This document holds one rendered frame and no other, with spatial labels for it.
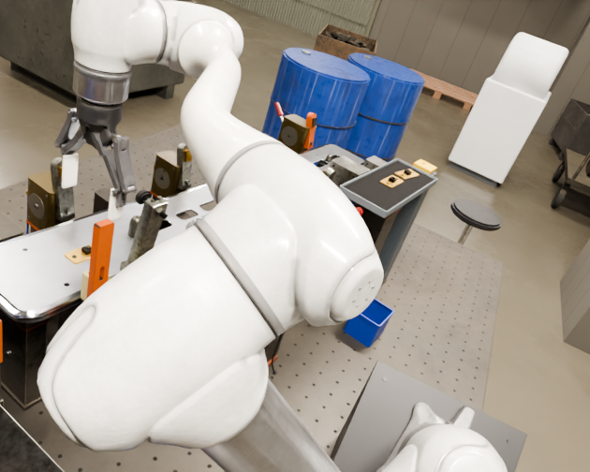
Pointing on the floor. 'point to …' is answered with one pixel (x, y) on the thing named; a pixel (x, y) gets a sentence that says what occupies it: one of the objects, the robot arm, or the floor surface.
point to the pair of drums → (346, 99)
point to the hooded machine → (508, 109)
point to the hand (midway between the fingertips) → (92, 198)
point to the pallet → (449, 91)
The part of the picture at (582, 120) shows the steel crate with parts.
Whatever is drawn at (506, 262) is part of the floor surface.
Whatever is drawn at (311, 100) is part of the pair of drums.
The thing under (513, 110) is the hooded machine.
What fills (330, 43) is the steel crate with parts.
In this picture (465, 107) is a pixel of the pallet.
